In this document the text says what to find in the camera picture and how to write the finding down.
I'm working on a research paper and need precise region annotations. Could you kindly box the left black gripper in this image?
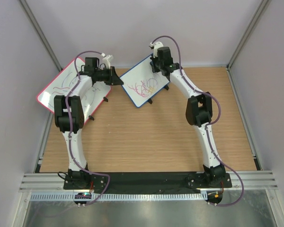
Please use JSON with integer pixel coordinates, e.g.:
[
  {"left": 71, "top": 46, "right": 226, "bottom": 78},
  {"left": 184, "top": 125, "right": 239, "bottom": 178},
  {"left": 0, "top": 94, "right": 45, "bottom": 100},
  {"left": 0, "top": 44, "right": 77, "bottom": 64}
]
[{"left": 95, "top": 67, "right": 124, "bottom": 87}]

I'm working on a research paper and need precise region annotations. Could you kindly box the blue framed whiteboard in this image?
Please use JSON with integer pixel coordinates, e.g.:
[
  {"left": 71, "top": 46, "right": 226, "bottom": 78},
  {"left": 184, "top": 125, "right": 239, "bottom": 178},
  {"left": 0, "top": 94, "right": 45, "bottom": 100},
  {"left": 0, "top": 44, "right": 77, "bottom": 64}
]
[{"left": 120, "top": 55, "right": 169, "bottom": 108}]

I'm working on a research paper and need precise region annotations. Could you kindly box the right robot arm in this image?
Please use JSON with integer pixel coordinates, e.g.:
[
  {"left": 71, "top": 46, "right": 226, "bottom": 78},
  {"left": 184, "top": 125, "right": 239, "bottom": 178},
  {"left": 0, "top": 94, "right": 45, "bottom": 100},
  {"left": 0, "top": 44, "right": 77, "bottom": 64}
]
[{"left": 151, "top": 46, "right": 226, "bottom": 187}]

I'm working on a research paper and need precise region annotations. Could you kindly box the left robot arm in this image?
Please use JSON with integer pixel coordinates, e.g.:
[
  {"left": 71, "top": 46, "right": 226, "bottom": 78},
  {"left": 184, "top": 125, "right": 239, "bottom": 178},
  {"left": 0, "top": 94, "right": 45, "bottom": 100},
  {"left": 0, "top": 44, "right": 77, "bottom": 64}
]
[{"left": 53, "top": 55, "right": 124, "bottom": 190}]

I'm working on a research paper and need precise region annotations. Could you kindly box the pink framed whiteboard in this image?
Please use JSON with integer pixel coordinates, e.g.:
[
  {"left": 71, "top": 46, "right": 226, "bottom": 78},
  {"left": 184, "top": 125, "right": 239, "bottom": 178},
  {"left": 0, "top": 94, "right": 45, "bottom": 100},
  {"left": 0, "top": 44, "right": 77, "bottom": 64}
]
[{"left": 36, "top": 57, "right": 111, "bottom": 122}]

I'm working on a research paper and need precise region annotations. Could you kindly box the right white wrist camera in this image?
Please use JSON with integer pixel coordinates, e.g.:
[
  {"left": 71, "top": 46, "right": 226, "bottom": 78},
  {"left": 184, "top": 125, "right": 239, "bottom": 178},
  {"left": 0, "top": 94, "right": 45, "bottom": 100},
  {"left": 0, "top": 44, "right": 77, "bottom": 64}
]
[{"left": 149, "top": 42, "right": 164, "bottom": 58}]

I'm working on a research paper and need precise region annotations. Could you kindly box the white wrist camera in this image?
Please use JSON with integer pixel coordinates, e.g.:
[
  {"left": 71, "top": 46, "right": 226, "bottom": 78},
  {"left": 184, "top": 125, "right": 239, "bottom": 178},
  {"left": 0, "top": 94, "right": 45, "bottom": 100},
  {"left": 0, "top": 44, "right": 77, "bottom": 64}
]
[
  {"left": 101, "top": 53, "right": 114, "bottom": 69},
  {"left": 149, "top": 42, "right": 164, "bottom": 58}
]

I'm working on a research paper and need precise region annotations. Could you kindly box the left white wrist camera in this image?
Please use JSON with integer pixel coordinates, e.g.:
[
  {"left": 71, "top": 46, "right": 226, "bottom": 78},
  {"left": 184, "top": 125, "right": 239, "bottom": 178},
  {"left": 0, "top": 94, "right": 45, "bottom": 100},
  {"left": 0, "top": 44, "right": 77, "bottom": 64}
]
[{"left": 101, "top": 53, "right": 114, "bottom": 69}]

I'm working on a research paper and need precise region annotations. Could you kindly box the pink board wire stand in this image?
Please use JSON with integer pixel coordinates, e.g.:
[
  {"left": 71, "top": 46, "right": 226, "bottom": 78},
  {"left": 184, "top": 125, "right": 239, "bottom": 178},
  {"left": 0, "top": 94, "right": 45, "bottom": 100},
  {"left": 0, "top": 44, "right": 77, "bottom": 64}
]
[{"left": 89, "top": 97, "right": 108, "bottom": 121}]

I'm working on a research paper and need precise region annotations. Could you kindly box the blue board wire stand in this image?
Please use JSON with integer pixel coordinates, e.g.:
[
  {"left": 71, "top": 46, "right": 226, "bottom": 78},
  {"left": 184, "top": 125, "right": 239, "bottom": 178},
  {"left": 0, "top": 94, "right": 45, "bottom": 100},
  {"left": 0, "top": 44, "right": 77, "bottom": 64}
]
[{"left": 147, "top": 85, "right": 169, "bottom": 104}]

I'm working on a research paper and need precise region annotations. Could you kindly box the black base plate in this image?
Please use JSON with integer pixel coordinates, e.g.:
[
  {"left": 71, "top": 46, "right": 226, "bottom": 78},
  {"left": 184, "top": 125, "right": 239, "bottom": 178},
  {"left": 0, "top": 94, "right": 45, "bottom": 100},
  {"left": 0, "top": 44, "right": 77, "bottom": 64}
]
[{"left": 62, "top": 171, "right": 232, "bottom": 191}]

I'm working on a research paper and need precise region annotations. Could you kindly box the right corner aluminium post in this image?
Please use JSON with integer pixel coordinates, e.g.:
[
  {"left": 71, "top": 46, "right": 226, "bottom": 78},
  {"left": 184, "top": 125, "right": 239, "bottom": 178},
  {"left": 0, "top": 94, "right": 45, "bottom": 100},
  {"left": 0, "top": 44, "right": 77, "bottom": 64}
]
[{"left": 226, "top": 0, "right": 271, "bottom": 71}]

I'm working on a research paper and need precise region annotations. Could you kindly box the corner aluminium post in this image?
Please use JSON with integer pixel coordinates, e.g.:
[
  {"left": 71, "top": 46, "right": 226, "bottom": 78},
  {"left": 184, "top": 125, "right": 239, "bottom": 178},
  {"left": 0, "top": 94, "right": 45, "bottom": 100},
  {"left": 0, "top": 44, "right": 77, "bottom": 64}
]
[
  {"left": 18, "top": 0, "right": 62, "bottom": 71},
  {"left": 226, "top": 0, "right": 271, "bottom": 71}
]

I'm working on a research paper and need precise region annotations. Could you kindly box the slotted cable duct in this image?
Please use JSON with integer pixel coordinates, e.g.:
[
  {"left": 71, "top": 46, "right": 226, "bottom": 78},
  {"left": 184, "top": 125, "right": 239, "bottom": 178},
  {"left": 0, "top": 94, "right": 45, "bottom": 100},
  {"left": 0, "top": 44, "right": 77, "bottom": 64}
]
[{"left": 30, "top": 192, "right": 207, "bottom": 202}]

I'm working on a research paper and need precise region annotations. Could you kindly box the left corner aluminium post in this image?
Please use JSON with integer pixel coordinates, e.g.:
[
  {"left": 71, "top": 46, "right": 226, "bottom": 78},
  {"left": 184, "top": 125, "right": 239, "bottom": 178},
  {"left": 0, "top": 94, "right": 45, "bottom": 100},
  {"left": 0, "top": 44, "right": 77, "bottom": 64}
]
[{"left": 18, "top": 0, "right": 62, "bottom": 71}]

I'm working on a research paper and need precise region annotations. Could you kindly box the aluminium rail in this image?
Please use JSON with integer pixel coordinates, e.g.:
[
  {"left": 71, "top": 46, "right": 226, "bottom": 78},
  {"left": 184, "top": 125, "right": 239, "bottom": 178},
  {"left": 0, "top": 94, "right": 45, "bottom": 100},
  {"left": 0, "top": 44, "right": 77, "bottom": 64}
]
[{"left": 19, "top": 171, "right": 277, "bottom": 192}]

